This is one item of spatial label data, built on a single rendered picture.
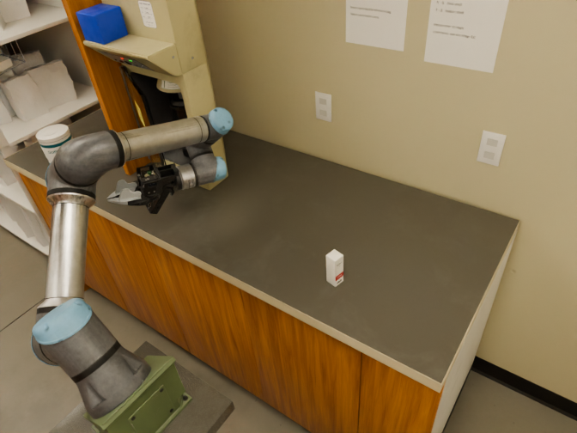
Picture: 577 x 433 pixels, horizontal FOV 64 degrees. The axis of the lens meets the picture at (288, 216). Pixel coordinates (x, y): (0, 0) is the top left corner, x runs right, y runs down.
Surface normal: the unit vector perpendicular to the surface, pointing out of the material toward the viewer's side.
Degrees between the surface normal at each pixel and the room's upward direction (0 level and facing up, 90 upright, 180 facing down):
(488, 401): 0
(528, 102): 90
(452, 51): 90
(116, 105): 90
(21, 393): 0
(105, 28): 90
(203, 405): 0
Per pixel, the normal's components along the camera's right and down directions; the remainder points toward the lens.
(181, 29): 0.82, 0.33
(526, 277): -0.58, 0.56
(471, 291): -0.07, -0.76
